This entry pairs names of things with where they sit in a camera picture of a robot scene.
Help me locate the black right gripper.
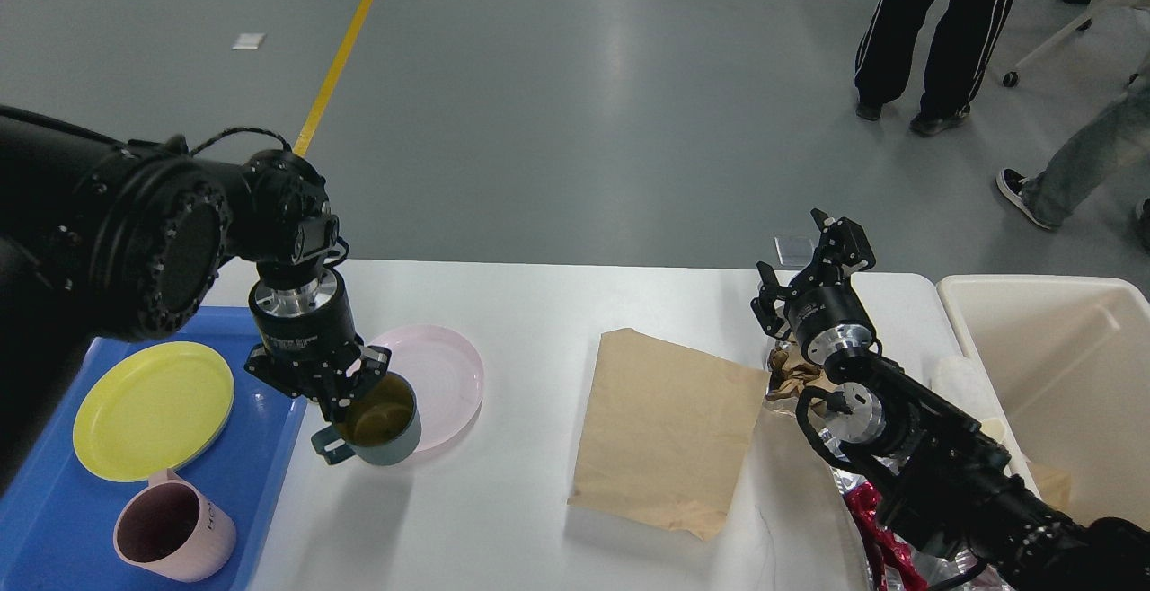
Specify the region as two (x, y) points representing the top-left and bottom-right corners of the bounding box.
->
(751, 207), (877, 366)

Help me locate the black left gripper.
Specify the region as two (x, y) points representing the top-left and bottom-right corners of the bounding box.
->
(243, 269), (392, 423)

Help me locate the dark green mug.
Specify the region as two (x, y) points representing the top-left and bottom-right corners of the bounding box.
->
(311, 373), (422, 467)

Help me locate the pink plate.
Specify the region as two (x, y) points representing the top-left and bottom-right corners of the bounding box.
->
(368, 324), (485, 454)

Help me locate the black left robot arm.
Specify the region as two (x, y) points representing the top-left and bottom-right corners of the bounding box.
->
(1, 105), (391, 488)

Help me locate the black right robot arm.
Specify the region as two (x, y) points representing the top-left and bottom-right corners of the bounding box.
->
(751, 209), (1147, 590)

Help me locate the grey floor plate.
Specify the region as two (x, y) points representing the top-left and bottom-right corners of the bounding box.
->
(774, 235), (817, 269)

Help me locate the crumpled brown paper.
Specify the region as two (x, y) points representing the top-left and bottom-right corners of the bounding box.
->
(765, 341), (835, 402)

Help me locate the yellow plate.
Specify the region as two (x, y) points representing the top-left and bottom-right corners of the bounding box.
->
(71, 341), (235, 483)

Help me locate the brown paper bag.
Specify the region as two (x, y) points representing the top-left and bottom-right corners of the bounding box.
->
(568, 328), (769, 542)

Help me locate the pink mug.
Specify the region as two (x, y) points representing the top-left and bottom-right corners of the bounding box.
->
(112, 469), (238, 583)

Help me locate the red foil wrapper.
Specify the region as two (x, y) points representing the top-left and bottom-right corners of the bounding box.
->
(843, 481), (929, 590)

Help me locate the white plastic bin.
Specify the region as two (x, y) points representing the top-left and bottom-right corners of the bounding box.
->
(938, 275), (1149, 525)

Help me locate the person in grey trousers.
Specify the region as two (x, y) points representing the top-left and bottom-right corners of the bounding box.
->
(995, 71), (1149, 232)

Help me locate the person in black trousers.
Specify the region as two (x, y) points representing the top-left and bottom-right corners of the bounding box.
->
(854, 0), (1036, 137)

